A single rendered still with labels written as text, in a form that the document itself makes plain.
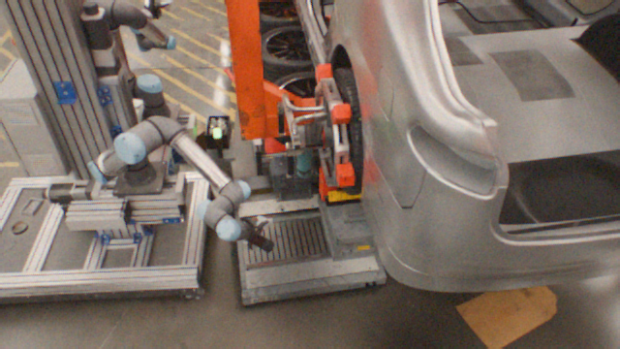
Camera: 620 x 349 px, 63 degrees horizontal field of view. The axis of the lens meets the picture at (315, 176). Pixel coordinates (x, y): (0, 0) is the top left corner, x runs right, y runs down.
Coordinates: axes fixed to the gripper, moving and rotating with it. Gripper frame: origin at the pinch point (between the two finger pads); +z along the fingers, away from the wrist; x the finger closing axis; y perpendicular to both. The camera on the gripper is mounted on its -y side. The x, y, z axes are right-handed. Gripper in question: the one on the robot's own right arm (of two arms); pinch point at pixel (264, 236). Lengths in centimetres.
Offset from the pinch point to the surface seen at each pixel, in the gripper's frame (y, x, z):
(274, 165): 48, -24, 89
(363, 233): -21, -18, 93
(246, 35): 75, -76, 31
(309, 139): 13, -46, 22
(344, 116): 2, -62, 16
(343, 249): -16, -3, 90
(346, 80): 13, -79, 26
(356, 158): -10, -49, 27
